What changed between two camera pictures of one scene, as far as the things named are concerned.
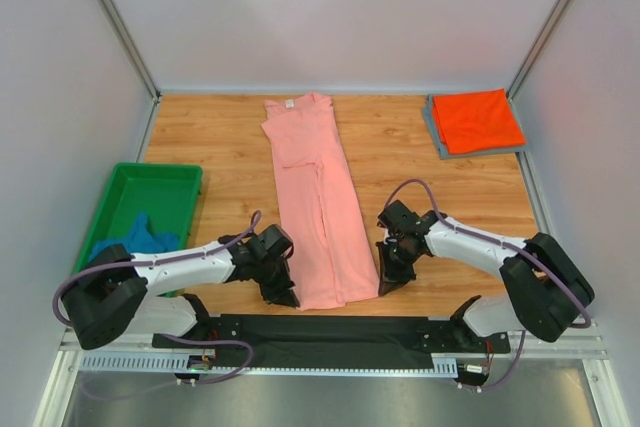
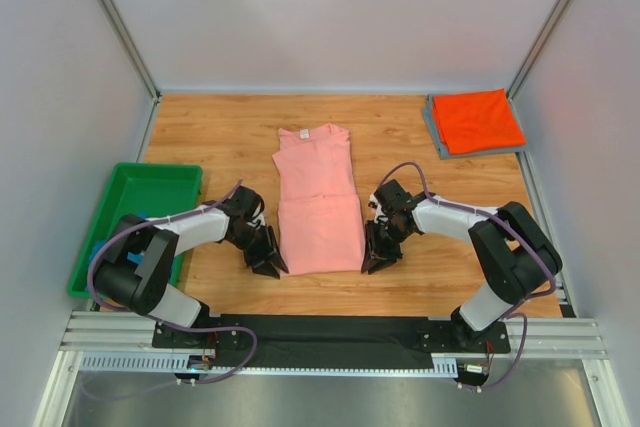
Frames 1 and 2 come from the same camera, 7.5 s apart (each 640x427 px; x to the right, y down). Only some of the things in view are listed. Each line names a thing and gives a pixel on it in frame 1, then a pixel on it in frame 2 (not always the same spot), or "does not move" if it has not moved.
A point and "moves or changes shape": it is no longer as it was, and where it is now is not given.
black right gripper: (396, 267) to (381, 239)
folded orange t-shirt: (477, 121) does not move
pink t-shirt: (325, 221) moves or changes shape
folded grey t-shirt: (443, 153) does not move
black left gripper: (273, 281) to (260, 247)
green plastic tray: (167, 193) does not move
